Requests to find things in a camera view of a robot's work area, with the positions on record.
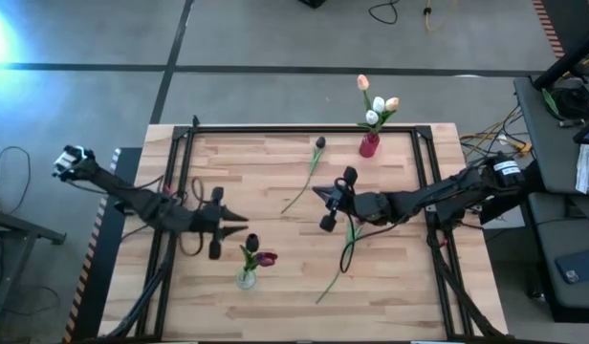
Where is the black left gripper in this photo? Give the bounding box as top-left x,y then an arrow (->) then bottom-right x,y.
190,186 -> 251,261

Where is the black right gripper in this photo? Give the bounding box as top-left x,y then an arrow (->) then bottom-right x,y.
311,165 -> 393,234

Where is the black artificial tulip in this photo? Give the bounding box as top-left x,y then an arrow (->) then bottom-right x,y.
280,136 -> 327,215
240,232 -> 261,276

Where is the purple artificial tulip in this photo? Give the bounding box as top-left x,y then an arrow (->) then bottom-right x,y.
315,220 -> 366,306
249,251 -> 279,276

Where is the white artificial tulip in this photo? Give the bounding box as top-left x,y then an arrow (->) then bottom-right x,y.
372,96 -> 386,128
356,109 -> 381,133

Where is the cream artificial tulip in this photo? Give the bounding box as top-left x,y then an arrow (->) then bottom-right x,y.
378,97 -> 401,130

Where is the peach artificial tulip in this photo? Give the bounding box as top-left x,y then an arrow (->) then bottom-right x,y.
356,74 -> 375,126

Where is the clear ribbed glass vase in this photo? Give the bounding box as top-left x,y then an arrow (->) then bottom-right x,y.
235,267 -> 257,291

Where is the red ribbed glass vase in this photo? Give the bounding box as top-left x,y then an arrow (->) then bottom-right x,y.
359,132 -> 381,159

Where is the dark metal workbench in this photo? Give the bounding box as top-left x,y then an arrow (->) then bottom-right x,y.
0,204 -> 68,335

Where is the dark gray desk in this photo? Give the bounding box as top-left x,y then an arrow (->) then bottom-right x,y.
513,75 -> 589,322

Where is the green loose leaf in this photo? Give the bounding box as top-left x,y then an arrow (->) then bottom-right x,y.
541,87 -> 560,117

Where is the white paper sheet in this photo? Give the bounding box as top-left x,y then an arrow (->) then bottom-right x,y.
575,142 -> 589,195

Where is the black upright pole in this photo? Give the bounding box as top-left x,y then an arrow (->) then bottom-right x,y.
533,26 -> 589,91

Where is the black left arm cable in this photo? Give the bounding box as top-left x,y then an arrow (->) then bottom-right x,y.
178,176 -> 206,257

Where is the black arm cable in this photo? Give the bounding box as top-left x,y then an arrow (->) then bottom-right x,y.
338,209 -> 406,275
178,176 -> 206,257

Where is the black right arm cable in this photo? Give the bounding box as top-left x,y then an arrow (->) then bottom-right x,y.
338,209 -> 406,275

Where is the black aluminium rig frame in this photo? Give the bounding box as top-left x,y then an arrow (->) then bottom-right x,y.
105,114 -> 511,343

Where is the yellow cable bundle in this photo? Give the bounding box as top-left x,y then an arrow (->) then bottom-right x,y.
459,104 -> 534,160

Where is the black floor cable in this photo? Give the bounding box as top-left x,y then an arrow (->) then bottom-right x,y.
368,0 -> 400,26
0,145 -> 32,214

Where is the black cable coil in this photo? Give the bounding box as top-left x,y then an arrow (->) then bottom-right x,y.
548,85 -> 587,121

